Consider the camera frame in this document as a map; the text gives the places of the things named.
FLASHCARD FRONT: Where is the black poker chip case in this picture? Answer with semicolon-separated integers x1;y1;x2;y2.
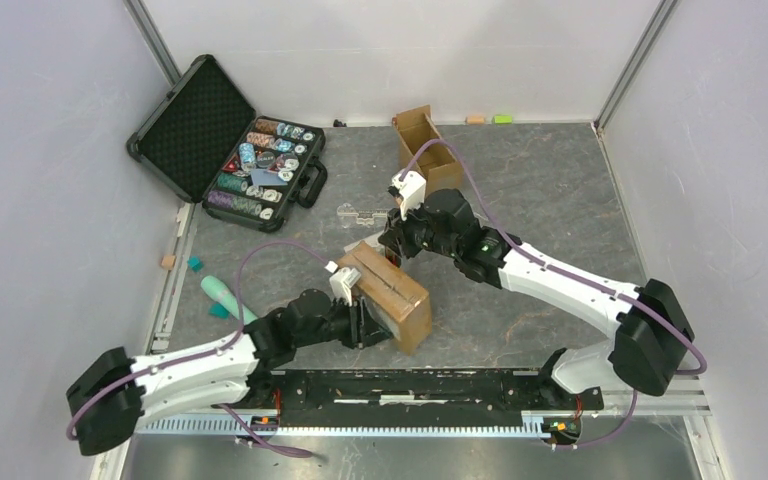
126;54;328;233

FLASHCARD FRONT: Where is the teal small block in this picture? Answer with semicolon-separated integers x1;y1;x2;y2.
187;256;204;272
208;303;230;319

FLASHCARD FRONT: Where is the brown cardboard box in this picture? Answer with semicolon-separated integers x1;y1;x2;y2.
336;242;432;355

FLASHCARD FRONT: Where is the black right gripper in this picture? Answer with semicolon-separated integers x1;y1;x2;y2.
379;195;459;258

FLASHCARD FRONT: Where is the wooden cube at left edge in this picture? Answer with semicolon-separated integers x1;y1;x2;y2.
160;255;177;271

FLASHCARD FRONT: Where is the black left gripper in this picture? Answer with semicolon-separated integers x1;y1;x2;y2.
296;292;393;348

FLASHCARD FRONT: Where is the green eraser block at wall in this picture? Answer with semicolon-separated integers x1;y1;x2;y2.
493;115;514;124

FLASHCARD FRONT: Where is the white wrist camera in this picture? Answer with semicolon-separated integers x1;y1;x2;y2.
388;169;426;221
325;261;361;306

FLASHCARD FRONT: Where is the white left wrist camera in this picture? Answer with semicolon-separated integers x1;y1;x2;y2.
325;261;361;306

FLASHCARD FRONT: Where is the mint green marker pen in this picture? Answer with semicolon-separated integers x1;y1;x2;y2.
200;275;258;324

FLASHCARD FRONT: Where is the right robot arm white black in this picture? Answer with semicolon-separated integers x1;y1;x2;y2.
379;186;695;408

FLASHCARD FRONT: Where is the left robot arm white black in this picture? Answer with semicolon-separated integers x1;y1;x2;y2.
66;289;393;456

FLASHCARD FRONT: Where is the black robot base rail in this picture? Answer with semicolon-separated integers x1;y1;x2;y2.
233;368;604;429

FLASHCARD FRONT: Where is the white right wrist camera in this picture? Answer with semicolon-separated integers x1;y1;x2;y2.
388;169;426;221

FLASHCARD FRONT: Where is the open empty cardboard box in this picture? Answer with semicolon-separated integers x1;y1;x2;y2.
393;105;463;197

